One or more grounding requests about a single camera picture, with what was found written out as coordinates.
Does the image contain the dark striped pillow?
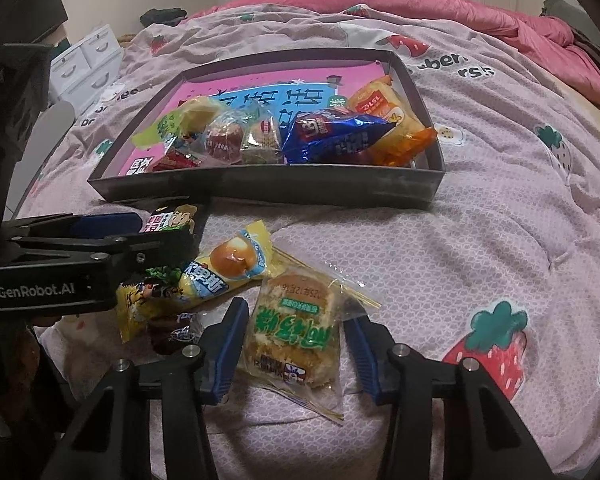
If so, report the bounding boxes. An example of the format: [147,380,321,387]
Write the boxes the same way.
[571,27,600,77]

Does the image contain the pink quilt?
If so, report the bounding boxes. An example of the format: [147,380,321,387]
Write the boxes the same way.
[205,0,600,120]

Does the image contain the dark clothing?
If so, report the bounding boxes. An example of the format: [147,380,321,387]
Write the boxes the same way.
[140,8,187,27]

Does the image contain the small clear brown snack packet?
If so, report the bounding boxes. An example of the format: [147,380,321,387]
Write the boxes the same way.
[241,114,285,165]

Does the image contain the blue snack packet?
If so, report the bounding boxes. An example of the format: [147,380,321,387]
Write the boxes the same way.
[281,109,400,166]

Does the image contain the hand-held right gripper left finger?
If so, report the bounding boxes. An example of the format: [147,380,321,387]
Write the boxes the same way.
[55,297,251,480]

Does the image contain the yellow cartoon snack packet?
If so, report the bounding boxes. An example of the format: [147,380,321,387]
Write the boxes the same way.
[116,267,202,344]

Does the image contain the yellow egg picture snack packet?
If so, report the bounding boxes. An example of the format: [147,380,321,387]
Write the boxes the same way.
[180,220,277,308]

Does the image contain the clear pastry packet green label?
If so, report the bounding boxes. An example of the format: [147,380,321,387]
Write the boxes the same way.
[236,269,382,427]

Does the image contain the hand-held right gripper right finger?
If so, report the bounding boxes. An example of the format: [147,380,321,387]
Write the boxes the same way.
[342,315,556,480]

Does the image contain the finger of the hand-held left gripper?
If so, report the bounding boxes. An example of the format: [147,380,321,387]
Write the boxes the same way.
[7,232,202,283]
[2,211,148,241]

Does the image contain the strawberry printed pink blanket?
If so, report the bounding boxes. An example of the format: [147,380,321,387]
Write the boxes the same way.
[17,2,600,480]

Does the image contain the dark cardboard box tray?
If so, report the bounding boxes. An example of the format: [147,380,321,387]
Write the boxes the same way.
[86,47,447,209]

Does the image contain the clear packet with round biscuits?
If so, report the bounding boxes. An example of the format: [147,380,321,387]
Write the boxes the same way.
[200,112,246,164]

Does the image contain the dark cartoon snack packet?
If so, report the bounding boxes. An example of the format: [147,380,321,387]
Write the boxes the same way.
[139,201,202,237]

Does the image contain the black bag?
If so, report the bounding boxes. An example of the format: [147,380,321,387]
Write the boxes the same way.
[7,0,70,47]

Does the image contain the white drawer cabinet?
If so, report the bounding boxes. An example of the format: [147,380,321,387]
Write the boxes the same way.
[49,24,125,112]

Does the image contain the dark brown snack packet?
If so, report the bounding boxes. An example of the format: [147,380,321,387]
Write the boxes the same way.
[147,310,207,357]

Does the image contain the yellow and green snack packet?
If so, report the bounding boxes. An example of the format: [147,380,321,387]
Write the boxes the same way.
[132,96,226,149]

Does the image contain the pale curved panel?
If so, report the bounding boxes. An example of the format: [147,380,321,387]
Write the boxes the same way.
[24,100,77,188]

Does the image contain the red snack packet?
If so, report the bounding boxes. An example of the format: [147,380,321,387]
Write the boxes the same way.
[151,151,202,174]

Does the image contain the orange snack packet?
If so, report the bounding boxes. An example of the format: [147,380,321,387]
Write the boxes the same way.
[346,75,439,168]

